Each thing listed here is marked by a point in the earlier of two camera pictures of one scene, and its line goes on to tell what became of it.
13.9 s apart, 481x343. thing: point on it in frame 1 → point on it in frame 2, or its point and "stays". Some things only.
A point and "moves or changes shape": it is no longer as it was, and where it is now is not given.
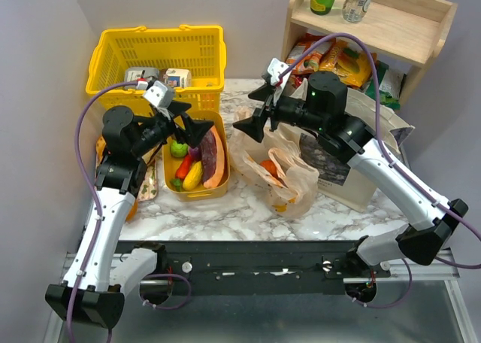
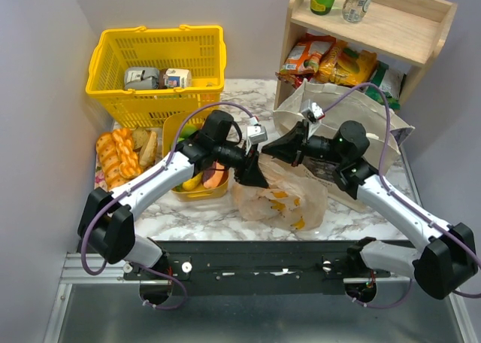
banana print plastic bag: (275, 166) moves or changes shape
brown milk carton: (176, 77) stays
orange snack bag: (311, 62) stays
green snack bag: (390, 83) stays
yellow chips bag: (352, 65) stays
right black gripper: (267, 108) → (301, 146)
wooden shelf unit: (397, 25) stays
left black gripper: (175, 119) → (249, 162)
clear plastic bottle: (357, 0) stays
